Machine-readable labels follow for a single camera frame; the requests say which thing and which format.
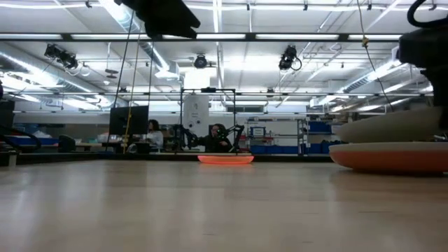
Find black metal frame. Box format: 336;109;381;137
179;87;237;154

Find metal shelf rack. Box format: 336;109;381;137
246;118;306;152

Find round black ceiling camera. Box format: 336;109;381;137
193;54;209;69

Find black computer monitor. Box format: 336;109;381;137
108;106;150;136

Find black chair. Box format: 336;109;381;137
57;134;77;153

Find black ceiling camera with cable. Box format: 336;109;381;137
278;44;303;71

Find opaque orange plastic plate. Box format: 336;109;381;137
330;150;448;174

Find black rail with light strips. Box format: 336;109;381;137
0;32;403;43

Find black cable with yellow tag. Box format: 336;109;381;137
356;0;396;113

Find person in dark clothing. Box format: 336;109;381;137
198;122;234;153

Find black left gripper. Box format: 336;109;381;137
114;0;202;40

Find yellow hanging cable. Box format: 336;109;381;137
122;26;143;155

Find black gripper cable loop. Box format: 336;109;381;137
406;0;448;29

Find thin black hanging cable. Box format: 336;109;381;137
147;38;155;106

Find black camera on duct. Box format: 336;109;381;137
43;43;79;70

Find person in light clothing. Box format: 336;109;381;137
143;119;165;151

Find white panel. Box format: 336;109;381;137
183;94;210;136

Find blue storage bins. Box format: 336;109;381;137
307;120;342;155

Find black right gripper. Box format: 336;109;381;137
398;27;448;131

